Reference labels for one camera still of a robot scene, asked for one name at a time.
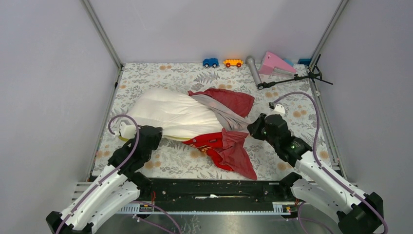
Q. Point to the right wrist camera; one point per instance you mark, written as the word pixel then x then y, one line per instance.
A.
pixel 278 109

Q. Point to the floral tablecloth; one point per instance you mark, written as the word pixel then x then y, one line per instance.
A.
pixel 175 160

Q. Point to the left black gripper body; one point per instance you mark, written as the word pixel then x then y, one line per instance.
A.
pixel 147 154

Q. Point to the blue toy car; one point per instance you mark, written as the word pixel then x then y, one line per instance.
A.
pixel 210 62

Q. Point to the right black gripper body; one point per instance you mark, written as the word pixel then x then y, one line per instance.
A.
pixel 271 139

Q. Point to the white pillow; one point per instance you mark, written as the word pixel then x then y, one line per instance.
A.
pixel 186 116

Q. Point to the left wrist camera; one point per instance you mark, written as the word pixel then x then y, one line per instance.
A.
pixel 127 129

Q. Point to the orange toy car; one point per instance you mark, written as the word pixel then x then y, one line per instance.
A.
pixel 233 62

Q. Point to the black tripod stand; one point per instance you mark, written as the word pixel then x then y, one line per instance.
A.
pixel 314 74

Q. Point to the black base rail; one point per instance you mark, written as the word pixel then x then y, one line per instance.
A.
pixel 199 195

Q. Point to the red printed pillowcase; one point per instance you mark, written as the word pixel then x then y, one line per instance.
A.
pixel 226 147

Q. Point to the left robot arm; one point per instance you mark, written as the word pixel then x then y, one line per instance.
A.
pixel 119 183

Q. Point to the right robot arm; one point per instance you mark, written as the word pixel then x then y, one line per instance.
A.
pixel 355 211

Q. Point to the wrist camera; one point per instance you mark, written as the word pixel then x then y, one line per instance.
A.
pixel 127 129
pixel 278 109

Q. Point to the pink wedge block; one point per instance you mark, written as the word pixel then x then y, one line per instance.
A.
pixel 271 63

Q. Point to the light blue block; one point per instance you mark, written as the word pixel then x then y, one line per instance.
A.
pixel 289 62

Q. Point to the grey microphone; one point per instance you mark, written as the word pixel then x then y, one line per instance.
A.
pixel 250 62

